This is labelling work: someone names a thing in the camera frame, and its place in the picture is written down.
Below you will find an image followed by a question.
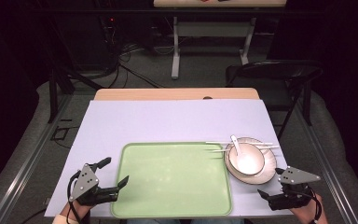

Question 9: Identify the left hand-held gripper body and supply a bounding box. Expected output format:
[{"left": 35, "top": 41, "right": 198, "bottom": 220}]
[{"left": 68, "top": 163, "right": 119, "bottom": 207}]

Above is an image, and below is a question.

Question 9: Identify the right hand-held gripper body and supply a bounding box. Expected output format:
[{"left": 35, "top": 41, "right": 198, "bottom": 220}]
[{"left": 267, "top": 165, "right": 322, "bottom": 211}]

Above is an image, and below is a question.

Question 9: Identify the person's left hand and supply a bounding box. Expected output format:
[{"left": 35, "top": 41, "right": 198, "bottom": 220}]
[{"left": 60, "top": 201, "right": 91, "bottom": 221}]

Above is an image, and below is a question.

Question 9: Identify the person's right hand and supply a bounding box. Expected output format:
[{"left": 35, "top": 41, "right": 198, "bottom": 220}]
[{"left": 290, "top": 194, "right": 329, "bottom": 224}]

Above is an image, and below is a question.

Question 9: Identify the beige round plate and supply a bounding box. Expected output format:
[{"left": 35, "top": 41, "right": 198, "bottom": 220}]
[{"left": 223, "top": 136, "right": 278, "bottom": 186}]

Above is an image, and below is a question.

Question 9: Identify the white ceramic bowl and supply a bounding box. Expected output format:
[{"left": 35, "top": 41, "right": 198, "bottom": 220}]
[{"left": 227, "top": 142, "right": 266, "bottom": 176}]

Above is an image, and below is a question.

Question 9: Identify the light green plastic tray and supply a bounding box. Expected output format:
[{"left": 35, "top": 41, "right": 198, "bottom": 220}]
[{"left": 110, "top": 142, "right": 233, "bottom": 218}]

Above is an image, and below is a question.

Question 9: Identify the white ceramic spoon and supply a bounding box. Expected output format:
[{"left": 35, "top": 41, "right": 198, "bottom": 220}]
[{"left": 229, "top": 134, "right": 243, "bottom": 157}]

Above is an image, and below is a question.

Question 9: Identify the white chopstick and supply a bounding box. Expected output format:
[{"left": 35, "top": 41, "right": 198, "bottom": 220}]
[
  {"left": 211, "top": 145, "right": 281, "bottom": 154},
  {"left": 205, "top": 141, "right": 274, "bottom": 147}
]

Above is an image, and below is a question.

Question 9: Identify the pale lavender table sheet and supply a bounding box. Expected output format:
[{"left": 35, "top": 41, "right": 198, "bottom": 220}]
[{"left": 44, "top": 99, "right": 294, "bottom": 218}]

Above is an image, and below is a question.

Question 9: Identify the black metal stand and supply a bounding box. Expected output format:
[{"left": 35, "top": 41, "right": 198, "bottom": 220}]
[{"left": 48, "top": 66, "right": 104, "bottom": 124}]

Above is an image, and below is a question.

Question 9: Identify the light wooden table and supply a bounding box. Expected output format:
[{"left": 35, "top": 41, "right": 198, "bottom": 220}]
[{"left": 92, "top": 87, "right": 261, "bottom": 102}]

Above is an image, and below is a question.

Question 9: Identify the black folding chair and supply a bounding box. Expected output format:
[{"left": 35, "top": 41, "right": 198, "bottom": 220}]
[{"left": 225, "top": 59, "right": 324, "bottom": 140}]

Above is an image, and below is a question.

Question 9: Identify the black power strip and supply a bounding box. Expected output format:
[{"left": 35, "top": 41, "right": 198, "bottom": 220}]
[{"left": 100, "top": 14, "right": 119, "bottom": 54}]

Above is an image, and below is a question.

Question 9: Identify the white-framed background table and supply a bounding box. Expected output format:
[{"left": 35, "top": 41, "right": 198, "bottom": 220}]
[{"left": 152, "top": 0, "right": 289, "bottom": 80}]

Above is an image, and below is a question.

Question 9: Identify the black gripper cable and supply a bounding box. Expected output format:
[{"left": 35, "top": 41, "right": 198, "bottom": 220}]
[
  {"left": 66, "top": 170, "right": 86, "bottom": 224},
  {"left": 304, "top": 186, "right": 324, "bottom": 224}
]

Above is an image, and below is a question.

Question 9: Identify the bundle of floor cables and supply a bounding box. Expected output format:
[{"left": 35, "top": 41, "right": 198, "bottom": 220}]
[{"left": 103, "top": 43, "right": 164, "bottom": 90}]

